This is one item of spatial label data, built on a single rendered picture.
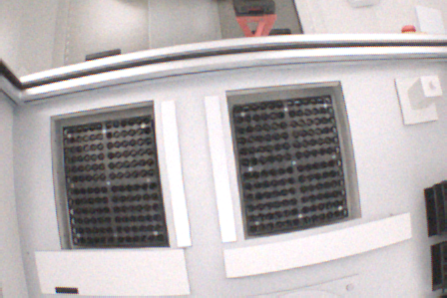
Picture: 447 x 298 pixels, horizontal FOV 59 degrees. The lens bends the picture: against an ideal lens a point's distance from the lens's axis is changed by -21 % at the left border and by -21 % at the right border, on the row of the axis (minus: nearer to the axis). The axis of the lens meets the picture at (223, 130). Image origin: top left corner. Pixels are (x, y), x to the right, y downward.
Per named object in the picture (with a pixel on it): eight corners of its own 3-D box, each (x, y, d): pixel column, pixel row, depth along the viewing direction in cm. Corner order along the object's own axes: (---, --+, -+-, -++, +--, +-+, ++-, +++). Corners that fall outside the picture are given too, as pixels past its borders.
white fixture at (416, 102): (393, 79, 80) (410, 59, 70) (426, 77, 80) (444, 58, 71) (403, 126, 78) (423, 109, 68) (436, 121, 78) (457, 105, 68)
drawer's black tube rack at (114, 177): (71, 136, 88) (62, 127, 82) (155, 125, 89) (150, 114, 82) (83, 246, 82) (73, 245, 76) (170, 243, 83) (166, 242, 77)
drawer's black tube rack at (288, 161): (231, 116, 89) (232, 104, 83) (323, 106, 90) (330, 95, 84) (246, 236, 84) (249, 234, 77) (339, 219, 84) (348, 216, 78)
